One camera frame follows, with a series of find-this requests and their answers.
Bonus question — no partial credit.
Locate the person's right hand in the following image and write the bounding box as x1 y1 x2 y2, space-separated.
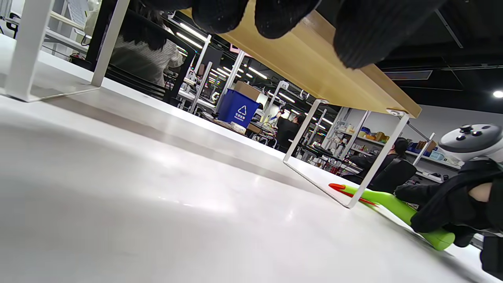
394 159 503 248

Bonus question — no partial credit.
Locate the person's left hand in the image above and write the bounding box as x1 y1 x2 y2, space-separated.
141 0 446 69

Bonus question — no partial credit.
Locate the green orange scraper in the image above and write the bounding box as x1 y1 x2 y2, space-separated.
329 183 455 251

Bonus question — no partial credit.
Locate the wooden tabletop organizer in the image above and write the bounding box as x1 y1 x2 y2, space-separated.
4 0 422 209

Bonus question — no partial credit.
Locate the brown cardboard box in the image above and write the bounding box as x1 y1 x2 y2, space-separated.
234 81 262 101

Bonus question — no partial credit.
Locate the metal shelving unit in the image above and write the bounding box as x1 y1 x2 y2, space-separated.
334 106 464 185

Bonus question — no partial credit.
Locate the black office chair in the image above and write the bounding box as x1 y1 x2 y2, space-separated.
84 0 197 103
369 157 417 194

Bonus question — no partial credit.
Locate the black white right controller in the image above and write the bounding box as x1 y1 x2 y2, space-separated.
438 124 503 164

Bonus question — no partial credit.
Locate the blue recycling bin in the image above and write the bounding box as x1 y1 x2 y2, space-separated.
217 88 262 128

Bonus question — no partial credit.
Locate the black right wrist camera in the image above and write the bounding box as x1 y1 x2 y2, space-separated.
479 236 503 276

